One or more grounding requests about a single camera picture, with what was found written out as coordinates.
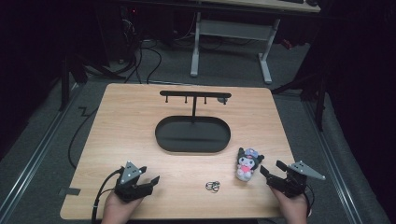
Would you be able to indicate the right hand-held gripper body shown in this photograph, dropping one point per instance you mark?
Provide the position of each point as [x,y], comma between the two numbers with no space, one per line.
[291,182]

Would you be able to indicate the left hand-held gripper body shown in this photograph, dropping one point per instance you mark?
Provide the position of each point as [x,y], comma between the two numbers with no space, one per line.
[128,174]

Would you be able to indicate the black hook rack with tray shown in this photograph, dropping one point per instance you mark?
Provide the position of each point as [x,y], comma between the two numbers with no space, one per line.
[193,135]

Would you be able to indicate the person's right hand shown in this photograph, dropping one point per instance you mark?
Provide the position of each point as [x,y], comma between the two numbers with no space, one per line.
[292,208]

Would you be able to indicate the person's left hand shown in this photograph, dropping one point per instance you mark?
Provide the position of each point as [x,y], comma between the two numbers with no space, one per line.
[120,208]

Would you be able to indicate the grey tape piece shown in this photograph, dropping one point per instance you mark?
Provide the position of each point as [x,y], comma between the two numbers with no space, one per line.
[73,191]

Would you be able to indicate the black metal stand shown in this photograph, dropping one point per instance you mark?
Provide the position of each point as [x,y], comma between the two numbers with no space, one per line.
[74,71]
[314,90]

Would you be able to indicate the small red object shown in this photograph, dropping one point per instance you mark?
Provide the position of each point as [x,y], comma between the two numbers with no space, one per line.
[286,44]

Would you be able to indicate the metal floor rail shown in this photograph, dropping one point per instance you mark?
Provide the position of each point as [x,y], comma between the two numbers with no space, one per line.
[333,161]
[31,165]

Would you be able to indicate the grey desk frame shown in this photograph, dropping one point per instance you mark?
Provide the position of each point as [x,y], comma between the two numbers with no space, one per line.
[233,29]

